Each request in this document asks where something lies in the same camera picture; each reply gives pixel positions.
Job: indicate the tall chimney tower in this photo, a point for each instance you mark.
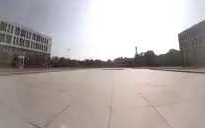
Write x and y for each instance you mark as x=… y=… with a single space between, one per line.
x=136 y=51

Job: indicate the pale concrete slab plaza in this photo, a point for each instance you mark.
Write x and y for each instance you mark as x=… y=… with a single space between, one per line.
x=90 y=100

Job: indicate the row of trees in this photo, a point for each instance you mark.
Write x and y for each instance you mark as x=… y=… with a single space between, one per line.
x=150 y=58

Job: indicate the white building with window bands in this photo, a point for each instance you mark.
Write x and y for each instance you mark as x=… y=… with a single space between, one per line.
x=20 y=43

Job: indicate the low concrete kerb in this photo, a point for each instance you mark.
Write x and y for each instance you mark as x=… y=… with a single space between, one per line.
x=10 y=72

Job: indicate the grey building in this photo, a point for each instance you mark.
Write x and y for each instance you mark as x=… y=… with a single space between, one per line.
x=198 y=43

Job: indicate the lamp post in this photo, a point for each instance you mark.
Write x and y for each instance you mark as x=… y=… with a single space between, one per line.
x=69 y=53

